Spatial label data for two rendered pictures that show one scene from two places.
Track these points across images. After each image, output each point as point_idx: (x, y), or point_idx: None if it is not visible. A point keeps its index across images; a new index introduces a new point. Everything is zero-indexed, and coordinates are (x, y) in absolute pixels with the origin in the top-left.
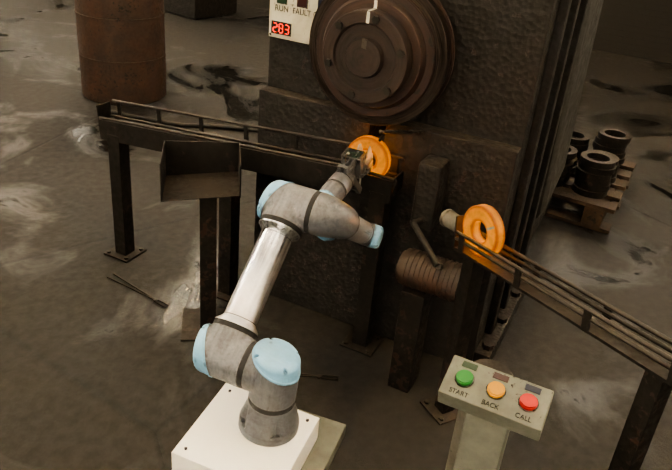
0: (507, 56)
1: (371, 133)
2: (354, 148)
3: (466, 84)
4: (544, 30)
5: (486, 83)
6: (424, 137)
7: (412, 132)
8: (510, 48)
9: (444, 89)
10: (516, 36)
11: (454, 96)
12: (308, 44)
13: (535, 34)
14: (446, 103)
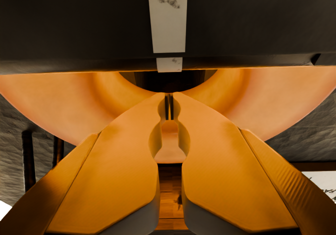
0: (13, 185)
1: (200, 69)
2: (258, 124)
3: (35, 161)
4: (0, 200)
5: (9, 166)
6: (11, 121)
7: (24, 184)
8: (17, 189)
9: (64, 152)
10: (22, 195)
11: (40, 148)
12: (331, 160)
13: (5, 198)
14: (45, 138)
